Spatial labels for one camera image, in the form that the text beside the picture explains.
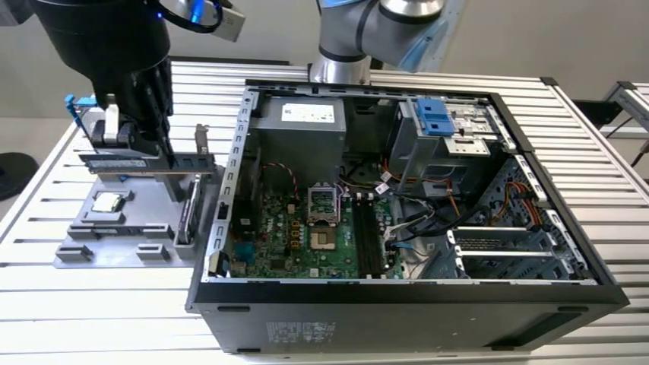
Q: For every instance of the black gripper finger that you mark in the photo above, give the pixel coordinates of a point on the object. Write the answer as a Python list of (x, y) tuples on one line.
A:
[(164, 114)]

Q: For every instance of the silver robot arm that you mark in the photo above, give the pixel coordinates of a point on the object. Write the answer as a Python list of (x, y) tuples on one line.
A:
[(344, 34)]

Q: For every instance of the black RAM slot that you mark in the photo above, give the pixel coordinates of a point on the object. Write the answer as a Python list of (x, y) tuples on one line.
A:
[(365, 235), (360, 235), (372, 235)]

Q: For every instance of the hard disk in blue carrier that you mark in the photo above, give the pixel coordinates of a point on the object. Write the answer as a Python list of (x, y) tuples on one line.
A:
[(82, 102)]

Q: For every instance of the grey parts rack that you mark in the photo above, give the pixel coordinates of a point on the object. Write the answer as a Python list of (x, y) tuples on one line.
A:
[(141, 197)]

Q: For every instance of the silver CPU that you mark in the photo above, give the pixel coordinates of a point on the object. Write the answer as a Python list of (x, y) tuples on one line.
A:
[(106, 201)]

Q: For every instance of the graphics card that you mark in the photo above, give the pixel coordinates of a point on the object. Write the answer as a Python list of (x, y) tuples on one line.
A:
[(189, 216)]

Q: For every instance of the grey power supply unit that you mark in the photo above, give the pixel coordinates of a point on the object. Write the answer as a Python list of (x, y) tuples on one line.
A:
[(298, 152)]

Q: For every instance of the round black floor object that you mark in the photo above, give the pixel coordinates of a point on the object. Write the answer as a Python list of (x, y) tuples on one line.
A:
[(17, 175)]

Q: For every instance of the blue expansion slot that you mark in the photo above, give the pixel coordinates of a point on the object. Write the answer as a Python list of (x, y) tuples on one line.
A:
[(244, 252)]

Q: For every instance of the green motherboard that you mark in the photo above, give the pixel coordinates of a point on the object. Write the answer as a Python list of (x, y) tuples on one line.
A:
[(273, 251)]

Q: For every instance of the thin locking lever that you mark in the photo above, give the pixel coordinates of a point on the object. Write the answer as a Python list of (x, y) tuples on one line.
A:
[(337, 207)]

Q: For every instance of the CPU socket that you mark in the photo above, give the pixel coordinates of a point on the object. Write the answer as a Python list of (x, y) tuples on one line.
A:
[(322, 238)]

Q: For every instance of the blue plastic drive latch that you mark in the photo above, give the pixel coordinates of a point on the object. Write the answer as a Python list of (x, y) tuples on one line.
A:
[(433, 114)]

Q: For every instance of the silver drive cage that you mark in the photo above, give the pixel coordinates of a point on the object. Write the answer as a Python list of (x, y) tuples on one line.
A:
[(466, 146)]

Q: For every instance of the black PC case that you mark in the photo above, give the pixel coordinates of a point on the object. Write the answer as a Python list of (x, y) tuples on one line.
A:
[(354, 327)]

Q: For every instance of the metal slat side table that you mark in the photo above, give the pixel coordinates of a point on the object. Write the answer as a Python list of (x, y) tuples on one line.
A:
[(630, 95)]

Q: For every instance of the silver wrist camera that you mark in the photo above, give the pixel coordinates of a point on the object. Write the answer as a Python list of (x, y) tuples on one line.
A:
[(233, 23)]

